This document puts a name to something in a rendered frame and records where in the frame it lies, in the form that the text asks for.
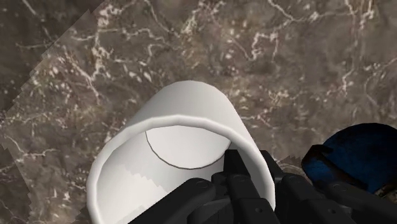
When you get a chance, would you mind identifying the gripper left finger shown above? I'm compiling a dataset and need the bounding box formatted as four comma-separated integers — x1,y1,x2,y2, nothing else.
128,149,274,224

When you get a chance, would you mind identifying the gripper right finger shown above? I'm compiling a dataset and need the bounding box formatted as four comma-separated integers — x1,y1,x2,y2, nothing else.
260,150,397,224

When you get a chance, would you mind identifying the white cup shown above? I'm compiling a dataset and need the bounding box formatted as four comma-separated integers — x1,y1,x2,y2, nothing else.
86,80,276,224

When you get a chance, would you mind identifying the dark blue rounded object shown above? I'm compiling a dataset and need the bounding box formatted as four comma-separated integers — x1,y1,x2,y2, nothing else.
301,123,397,195

